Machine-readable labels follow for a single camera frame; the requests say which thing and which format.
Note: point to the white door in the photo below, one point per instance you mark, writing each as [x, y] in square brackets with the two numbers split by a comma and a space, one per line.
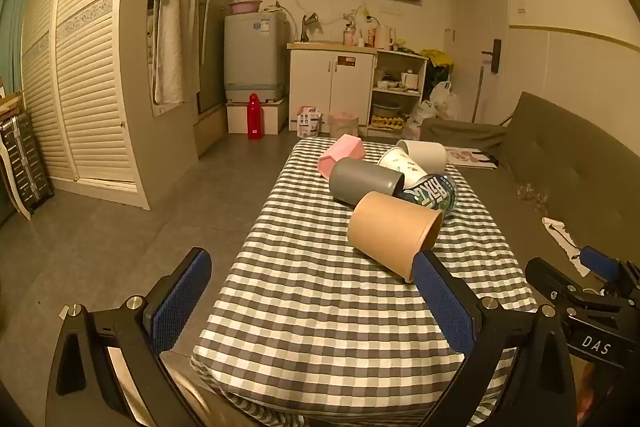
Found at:
[477, 7]

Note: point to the sink faucet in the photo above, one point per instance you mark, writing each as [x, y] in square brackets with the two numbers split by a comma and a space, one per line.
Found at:
[309, 24]

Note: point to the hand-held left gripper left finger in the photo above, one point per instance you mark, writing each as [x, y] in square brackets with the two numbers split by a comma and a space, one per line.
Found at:
[182, 292]

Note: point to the tan cup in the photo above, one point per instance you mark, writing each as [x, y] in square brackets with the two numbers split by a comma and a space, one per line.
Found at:
[390, 227]

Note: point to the white sink cabinet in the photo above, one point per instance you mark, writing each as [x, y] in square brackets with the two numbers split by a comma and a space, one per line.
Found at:
[310, 82]

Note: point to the yellow cloth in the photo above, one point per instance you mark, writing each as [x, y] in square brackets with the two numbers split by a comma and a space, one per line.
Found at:
[436, 57]

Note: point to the pink kettle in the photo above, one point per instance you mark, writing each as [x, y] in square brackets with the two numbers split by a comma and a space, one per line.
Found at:
[382, 37]

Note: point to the printed paper sheet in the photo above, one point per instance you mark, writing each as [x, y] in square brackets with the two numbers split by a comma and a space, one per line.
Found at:
[472, 157]

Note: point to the egg carton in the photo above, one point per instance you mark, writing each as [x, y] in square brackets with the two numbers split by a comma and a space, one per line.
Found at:
[387, 122]

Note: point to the white open shelf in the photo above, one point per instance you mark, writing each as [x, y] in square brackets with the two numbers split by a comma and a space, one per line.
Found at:
[424, 77]

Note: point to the white printed paper cup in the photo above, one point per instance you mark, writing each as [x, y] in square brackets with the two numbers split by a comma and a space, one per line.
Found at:
[402, 169]

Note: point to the white cloth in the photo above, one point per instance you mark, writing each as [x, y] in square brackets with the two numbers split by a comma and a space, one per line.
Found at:
[562, 239]

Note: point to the white mug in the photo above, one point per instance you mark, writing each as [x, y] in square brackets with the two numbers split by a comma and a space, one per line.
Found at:
[409, 80]

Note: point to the pink trash bin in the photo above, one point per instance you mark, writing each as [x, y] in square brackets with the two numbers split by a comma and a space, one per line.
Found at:
[342, 124]

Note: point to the red bottle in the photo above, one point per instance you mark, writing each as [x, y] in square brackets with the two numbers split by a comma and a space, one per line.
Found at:
[255, 119]

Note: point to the grey bowl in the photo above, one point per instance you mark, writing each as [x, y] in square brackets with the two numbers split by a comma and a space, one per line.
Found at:
[386, 110]

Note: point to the grey checkered tablecloth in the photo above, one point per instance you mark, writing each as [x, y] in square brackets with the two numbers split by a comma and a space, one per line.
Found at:
[310, 307]

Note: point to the white plastic bag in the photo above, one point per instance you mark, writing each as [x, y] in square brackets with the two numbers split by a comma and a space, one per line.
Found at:
[444, 102]

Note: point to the grey washing machine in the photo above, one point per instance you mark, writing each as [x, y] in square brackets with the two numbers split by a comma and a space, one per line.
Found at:
[255, 52]

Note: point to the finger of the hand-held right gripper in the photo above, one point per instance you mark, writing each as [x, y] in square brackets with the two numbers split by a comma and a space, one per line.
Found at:
[602, 261]
[552, 279]

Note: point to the pink basin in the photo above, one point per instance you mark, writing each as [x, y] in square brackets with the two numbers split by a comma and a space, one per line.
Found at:
[245, 7]

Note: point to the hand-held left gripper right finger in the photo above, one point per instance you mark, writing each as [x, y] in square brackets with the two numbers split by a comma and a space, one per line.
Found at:
[442, 302]

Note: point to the grey cup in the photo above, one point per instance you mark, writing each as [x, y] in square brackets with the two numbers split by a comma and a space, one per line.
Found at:
[362, 181]

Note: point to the cream cup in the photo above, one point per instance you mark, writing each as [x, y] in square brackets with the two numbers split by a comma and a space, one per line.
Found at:
[425, 153]

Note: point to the pink cup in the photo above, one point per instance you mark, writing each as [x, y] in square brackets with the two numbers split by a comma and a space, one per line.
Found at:
[340, 154]

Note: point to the white louvred wardrobe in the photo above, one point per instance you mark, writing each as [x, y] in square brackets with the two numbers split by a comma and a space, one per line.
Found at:
[85, 82]

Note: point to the white hanging towel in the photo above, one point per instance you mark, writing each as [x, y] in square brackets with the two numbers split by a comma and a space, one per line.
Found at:
[172, 32]

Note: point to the tissue pack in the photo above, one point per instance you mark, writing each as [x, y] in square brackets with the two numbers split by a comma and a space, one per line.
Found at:
[309, 122]

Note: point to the grey-green sofa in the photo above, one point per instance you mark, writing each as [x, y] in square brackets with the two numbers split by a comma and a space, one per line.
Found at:
[575, 157]

